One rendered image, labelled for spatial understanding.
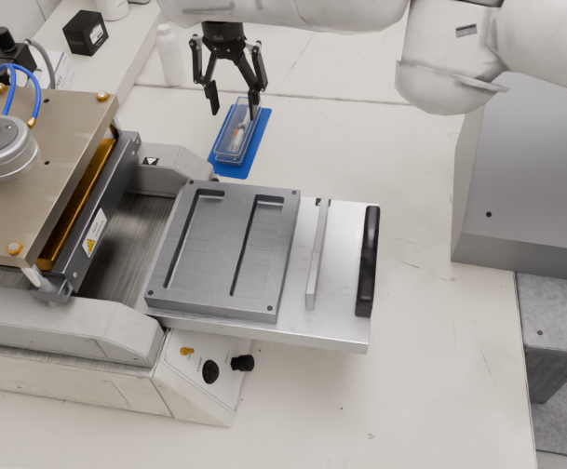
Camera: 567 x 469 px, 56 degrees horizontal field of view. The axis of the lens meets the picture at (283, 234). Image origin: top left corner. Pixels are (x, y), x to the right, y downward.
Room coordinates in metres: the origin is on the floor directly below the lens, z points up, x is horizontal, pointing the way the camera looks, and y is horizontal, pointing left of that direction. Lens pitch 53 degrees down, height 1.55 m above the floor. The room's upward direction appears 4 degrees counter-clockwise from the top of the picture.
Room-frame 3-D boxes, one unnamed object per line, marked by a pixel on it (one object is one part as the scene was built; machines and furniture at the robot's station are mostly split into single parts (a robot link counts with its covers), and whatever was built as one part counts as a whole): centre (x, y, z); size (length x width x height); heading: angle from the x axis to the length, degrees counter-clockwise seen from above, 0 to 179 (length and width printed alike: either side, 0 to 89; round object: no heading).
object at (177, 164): (0.59, 0.22, 0.97); 0.26 x 0.05 x 0.07; 77
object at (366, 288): (0.38, -0.11, 0.99); 0.15 x 0.02 x 0.04; 167
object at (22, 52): (0.72, 0.40, 1.05); 0.15 x 0.05 x 0.15; 167
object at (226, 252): (0.42, 0.07, 0.98); 0.20 x 0.17 x 0.03; 167
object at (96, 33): (1.21, 0.45, 0.83); 0.09 x 0.06 x 0.07; 160
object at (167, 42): (1.11, 0.24, 0.82); 0.05 x 0.05 x 0.14
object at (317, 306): (0.41, 0.03, 0.97); 0.30 x 0.22 x 0.08; 77
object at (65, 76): (0.97, 0.53, 0.83); 0.23 x 0.12 x 0.07; 177
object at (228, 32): (0.88, 0.08, 1.01); 0.08 x 0.08 x 0.09
